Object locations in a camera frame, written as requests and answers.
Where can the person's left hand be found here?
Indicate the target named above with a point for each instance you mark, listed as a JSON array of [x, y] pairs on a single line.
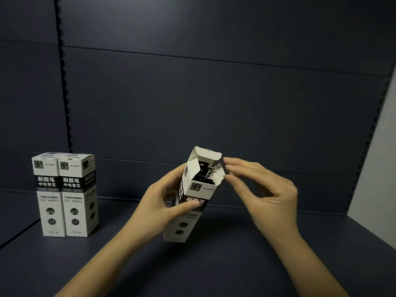
[[157, 202]]

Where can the person's right hand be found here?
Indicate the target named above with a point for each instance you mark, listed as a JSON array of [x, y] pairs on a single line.
[[269, 197]]

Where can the person's left thumb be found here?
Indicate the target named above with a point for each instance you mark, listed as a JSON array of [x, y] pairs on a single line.
[[185, 206]]

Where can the person's right little finger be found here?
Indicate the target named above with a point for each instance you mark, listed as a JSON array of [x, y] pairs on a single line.
[[273, 203]]

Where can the person's right thumb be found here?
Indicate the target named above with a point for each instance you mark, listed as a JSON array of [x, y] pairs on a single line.
[[239, 190]]

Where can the person's right middle finger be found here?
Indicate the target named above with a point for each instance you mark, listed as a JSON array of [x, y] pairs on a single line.
[[244, 162]]

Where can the white refill box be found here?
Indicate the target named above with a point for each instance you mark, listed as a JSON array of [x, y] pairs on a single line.
[[79, 194], [49, 194], [195, 197]]

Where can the person's right forearm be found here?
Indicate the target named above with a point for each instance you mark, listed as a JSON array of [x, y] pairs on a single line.
[[306, 269]]

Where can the person's left forearm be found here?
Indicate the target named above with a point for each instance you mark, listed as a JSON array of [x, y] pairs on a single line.
[[99, 262]]

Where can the black pen refills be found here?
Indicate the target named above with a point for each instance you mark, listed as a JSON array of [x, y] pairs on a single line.
[[204, 175]]

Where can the closed white refill box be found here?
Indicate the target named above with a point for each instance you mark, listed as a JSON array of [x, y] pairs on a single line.
[[49, 194], [79, 194]]

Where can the dark shelf upright with slots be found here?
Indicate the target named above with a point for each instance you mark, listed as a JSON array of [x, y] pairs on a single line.
[[63, 74]]

